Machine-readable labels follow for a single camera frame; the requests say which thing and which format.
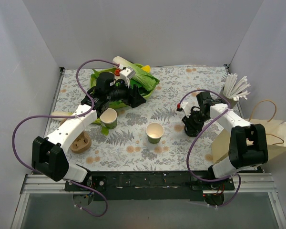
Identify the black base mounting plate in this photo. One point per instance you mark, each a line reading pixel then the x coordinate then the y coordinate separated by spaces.
pixel 146 185

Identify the floral table mat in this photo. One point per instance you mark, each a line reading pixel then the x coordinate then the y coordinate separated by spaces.
pixel 126 148

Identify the yellow pepper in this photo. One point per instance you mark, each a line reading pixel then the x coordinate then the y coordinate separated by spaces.
pixel 146 68

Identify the red orange pepper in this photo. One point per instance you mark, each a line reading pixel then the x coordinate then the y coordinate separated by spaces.
pixel 117 72

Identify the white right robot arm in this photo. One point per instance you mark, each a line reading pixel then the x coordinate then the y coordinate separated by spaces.
pixel 247 145

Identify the aluminium frame rail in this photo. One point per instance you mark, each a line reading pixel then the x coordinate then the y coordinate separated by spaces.
pixel 250 183

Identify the napa cabbage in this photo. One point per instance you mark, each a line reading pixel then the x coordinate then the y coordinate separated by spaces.
pixel 148 81

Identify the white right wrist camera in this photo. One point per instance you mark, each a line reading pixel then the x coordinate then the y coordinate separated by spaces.
pixel 185 107

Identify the black plastic cup lid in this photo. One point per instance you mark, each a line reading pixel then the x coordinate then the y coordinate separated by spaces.
pixel 193 131

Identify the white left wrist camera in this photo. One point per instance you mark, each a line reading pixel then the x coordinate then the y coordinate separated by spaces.
pixel 126 75

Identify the brown cardboard cup carrier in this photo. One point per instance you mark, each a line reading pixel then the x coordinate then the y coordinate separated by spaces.
pixel 81 143

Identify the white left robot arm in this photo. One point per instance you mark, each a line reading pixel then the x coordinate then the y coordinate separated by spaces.
pixel 48 154

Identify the green paper coffee cup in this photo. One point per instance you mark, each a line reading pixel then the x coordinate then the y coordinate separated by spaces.
pixel 154 132

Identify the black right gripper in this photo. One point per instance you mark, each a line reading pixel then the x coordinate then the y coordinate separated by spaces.
pixel 190 122

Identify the green celery stalks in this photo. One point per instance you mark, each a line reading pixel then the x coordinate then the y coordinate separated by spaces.
pixel 104 129

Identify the brown paper bag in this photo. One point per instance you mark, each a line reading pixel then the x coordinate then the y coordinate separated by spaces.
pixel 275 136

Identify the green vegetable tray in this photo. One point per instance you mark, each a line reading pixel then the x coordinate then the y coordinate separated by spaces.
pixel 146 94

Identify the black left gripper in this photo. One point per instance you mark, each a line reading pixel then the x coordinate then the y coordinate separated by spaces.
pixel 131 93

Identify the white wrapped straws bundle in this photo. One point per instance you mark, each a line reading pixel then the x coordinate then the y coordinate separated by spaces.
pixel 236 89

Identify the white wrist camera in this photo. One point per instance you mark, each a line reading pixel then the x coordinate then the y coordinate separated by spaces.
pixel 185 107
pixel 126 75

